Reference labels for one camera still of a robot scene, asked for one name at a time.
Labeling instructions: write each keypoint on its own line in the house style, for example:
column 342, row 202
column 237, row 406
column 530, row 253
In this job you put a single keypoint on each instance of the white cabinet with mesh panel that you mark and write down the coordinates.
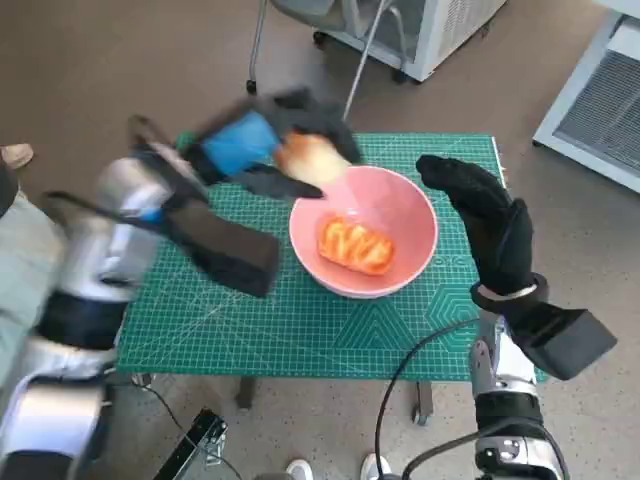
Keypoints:
column 450, row 30

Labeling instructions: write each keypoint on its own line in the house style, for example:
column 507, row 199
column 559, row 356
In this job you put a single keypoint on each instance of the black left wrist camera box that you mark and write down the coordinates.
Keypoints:
column 230, row 250

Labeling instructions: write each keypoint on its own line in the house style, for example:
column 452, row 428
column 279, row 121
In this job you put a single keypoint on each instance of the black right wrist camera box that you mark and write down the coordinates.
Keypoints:
column 565, row 340

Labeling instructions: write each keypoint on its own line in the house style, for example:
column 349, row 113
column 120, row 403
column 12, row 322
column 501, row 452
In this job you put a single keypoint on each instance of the green cutting mat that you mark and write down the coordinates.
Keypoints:
column 300, row 325

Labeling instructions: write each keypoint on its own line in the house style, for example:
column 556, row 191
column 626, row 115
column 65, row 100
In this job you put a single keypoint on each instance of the long braided toy bread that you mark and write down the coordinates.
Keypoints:
column 355, row 245

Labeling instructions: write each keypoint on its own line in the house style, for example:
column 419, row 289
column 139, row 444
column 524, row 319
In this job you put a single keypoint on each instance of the person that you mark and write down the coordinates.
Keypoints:
column 20, row 260

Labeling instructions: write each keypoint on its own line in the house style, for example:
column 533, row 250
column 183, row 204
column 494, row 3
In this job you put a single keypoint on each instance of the round toy bread bun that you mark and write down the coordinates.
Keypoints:
column 315, row 160

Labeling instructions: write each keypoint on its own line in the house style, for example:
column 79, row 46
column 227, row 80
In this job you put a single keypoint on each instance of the white shoe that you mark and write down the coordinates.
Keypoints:
column 376, row 467
column 301, row 471

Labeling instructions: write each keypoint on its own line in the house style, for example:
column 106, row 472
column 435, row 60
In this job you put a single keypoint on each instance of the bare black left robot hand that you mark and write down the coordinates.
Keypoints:
column 240, row 145

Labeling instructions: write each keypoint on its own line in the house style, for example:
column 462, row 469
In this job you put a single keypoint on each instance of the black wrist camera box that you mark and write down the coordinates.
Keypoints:
column 230, row 250
column 565, row 340

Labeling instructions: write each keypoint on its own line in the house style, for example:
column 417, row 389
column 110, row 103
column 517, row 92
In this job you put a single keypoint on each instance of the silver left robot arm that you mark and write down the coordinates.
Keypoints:
column 125, row 235

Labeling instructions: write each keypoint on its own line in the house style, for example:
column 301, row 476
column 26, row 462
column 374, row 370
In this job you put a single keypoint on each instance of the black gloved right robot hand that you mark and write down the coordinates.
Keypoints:
column 500, row 240

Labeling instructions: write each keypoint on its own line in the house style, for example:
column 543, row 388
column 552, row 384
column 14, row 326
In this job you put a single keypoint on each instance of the black metal frame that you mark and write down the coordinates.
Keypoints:
column 207, row 425

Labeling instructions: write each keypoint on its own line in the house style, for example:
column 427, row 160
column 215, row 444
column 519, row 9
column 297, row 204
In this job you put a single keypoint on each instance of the dark table leg with caster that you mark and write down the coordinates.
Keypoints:
column 425, row 400

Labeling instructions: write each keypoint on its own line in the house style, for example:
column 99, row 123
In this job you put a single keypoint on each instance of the white cabinet with grey grille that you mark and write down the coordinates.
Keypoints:
column 600, row 100

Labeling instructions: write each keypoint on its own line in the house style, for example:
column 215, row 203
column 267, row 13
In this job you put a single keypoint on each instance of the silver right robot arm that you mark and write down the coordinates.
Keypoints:
column 505, row 410

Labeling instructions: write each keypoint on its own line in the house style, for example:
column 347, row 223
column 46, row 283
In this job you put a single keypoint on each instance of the pink bowl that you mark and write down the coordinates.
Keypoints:
column 400, row 225

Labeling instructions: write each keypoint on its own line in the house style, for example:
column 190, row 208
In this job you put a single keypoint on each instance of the person's beige shoe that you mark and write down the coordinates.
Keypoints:
column 17, row 156

